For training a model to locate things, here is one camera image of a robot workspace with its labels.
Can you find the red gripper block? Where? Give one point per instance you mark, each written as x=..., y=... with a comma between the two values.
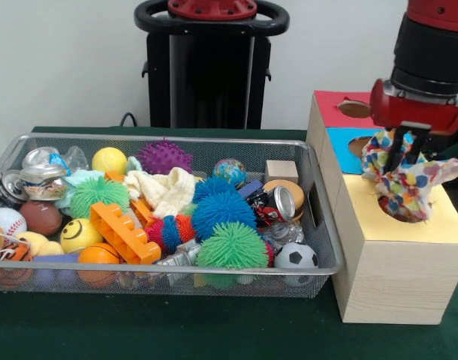
x=413, y=110

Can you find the green spiky rubber ball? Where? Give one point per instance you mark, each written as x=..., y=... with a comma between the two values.
x=232, y=245
x=97, y=195

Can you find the white baseball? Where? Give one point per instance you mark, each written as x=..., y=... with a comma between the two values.
x=7, y=221

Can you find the yellow tennis ball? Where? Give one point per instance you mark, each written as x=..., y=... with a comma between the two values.
x=109, y=160

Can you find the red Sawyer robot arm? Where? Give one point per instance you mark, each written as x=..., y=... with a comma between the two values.
x=431, y=48

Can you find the wooden box with three holes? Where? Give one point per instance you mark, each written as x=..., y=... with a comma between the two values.
x=394, y=285

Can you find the purple spiky ball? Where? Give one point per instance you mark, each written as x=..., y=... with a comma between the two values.
x=163, y=157

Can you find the red and blue spiky toy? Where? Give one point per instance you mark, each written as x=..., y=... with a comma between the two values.
x=170, y=232

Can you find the black pedestal with red base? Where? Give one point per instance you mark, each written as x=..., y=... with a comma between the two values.
x=214, y=75

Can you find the blue spiky rubber ball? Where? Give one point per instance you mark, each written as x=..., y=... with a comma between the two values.
x=223, y=212

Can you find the orange toy building brick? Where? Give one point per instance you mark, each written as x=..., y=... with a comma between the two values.
x=120, y=232

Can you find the shallow metal mesh bin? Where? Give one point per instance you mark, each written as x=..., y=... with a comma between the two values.
x=324, y=247

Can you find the polka dot cloth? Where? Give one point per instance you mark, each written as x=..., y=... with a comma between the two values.
x=413, y=187

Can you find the black and white soccer ball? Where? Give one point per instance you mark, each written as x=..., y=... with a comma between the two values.
x=296, y=257

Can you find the yellow smiley face ball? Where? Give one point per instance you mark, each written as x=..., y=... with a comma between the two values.
x=77, y=236

